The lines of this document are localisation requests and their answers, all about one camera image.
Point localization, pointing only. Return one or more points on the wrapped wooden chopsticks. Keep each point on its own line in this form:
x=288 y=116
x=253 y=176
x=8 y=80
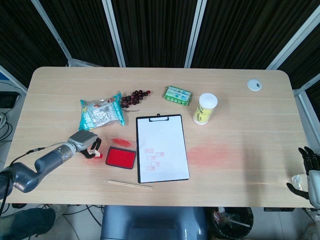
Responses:
x=130 y=185

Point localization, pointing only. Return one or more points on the small red-white stamp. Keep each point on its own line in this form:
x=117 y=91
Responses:
x=97 y=155

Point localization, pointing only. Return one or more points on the crumpled clear plastic piece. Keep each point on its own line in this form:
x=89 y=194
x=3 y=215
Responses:
x=298 y=181

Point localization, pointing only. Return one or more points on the black clipboard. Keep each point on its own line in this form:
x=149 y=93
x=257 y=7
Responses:
x=159 y=118

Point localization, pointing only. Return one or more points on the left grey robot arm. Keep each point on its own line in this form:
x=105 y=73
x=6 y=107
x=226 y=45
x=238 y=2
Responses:
x=50 y=160

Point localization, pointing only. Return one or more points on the teal snack bag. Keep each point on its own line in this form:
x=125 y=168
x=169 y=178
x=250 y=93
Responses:
x=100 y=115

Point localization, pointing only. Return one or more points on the red ink pad clear lid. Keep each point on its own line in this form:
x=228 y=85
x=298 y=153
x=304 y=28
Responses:
x=120 y=157

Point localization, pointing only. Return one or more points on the green tissue pack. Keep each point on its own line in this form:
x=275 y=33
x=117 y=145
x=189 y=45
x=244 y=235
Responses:
x=177 y=95

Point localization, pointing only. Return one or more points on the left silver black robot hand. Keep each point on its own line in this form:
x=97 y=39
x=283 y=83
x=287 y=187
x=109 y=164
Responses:
x=82 y=140

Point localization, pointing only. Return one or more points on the black box device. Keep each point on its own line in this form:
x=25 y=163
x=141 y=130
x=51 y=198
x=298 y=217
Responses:
x=7 y=99

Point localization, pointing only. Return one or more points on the dark blue fabric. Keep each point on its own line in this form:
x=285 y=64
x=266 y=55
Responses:
x=25 y=222

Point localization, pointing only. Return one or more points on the clear tennis ball tube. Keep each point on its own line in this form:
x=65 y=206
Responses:
x=208 y=100

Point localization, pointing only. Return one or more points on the white partition post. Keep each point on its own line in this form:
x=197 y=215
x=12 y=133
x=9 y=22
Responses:
x=113 y=32
x=295 y=41
x=196 y=32
x=56 y=35

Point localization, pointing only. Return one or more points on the dark ribbed partition panel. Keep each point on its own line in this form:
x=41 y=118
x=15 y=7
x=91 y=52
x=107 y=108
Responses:
x=155 y=30
x=250 y=30
x=20 y=37
x=307 y=62
x=82 y=30

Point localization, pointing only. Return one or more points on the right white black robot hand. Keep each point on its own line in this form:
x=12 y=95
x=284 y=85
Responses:
x=314 y=185

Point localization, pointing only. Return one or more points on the black trash bin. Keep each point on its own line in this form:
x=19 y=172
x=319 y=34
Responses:
x=232 y=222

